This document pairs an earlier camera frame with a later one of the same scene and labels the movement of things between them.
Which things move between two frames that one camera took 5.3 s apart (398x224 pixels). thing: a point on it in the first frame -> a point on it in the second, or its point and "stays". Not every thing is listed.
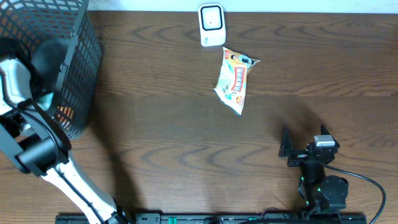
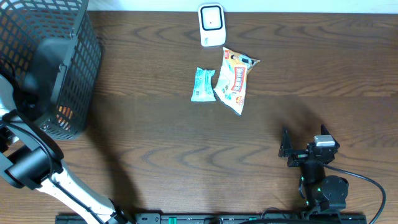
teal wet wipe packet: (45, 101) -> (203, 90)
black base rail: (224, 218) stays
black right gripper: (299, 155) stays
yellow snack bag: (231, 85) stays
